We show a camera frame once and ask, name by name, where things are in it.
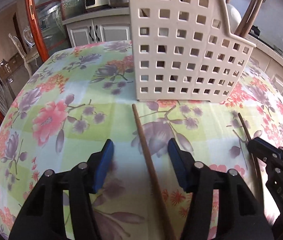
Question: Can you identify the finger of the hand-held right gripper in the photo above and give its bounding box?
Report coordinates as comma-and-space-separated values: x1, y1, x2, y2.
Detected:
247, 137, 283, 167

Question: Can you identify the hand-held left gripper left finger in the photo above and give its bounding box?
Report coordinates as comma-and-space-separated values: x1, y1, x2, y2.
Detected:
8, 139, 114, 240

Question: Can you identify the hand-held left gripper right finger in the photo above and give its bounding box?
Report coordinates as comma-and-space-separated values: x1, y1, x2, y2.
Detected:
167, 138, 274, 240

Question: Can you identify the white perforated utensil basket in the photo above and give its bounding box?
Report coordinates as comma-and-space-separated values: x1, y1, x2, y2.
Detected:
128, 0, 256, 103

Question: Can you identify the white ceramic spoon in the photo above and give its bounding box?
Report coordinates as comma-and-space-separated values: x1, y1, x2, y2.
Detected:
225, 2, 242, 34

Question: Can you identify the floral tablecloth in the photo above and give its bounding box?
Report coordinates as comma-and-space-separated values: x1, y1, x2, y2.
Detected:
0, 40, 283, 240

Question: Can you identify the cardboard box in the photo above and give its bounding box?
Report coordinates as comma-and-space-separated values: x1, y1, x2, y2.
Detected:
0, 55, 19, 77

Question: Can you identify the white dining chair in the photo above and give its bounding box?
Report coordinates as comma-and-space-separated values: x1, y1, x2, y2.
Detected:
8, 26, 40, 78

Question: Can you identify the red wooden glass door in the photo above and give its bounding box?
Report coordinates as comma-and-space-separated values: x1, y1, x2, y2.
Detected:
0, 0, 102, 130

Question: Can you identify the white rice cooker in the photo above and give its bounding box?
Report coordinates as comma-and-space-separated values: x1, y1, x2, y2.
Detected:
85, 0, 112, 12

